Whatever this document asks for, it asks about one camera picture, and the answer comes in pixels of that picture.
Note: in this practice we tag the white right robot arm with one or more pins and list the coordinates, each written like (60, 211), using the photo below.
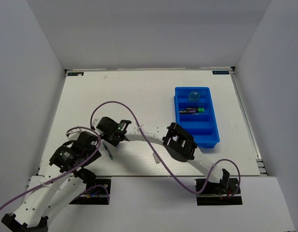
(177, 141)

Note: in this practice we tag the blue compartment tray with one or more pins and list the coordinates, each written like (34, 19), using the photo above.
(202, 126)

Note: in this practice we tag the left table label sticker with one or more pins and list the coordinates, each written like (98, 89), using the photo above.
(75, 74)

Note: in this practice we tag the aluminium table rail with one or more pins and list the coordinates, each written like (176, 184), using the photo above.
(258, 157)

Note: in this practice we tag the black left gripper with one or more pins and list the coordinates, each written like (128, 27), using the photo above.
(97, 154)

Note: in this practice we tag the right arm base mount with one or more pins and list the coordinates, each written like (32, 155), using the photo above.
(215, 195)

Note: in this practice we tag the pen with green tip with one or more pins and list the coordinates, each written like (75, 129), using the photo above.
(107, 151)

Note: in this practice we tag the green highlighter marker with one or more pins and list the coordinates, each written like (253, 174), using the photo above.
(196, 110)

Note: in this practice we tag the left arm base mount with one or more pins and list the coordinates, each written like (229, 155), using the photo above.
(96, 193)

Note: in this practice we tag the blue tape roll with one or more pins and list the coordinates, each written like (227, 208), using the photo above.
(194, 96)

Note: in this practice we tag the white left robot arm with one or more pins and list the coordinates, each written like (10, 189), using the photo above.
(65, 178)

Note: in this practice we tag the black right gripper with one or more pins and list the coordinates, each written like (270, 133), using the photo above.
(114, 143)

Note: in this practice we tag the table label sticker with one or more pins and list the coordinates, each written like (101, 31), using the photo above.
(220, 72)
(75, 74)

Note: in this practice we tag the purple highlighter marker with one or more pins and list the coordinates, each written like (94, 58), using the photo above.
(187, 111)

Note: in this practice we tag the grey white eraser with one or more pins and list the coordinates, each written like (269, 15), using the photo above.
(156, 158)

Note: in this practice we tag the right table label sticker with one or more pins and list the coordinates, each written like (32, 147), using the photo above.
(220, 72)

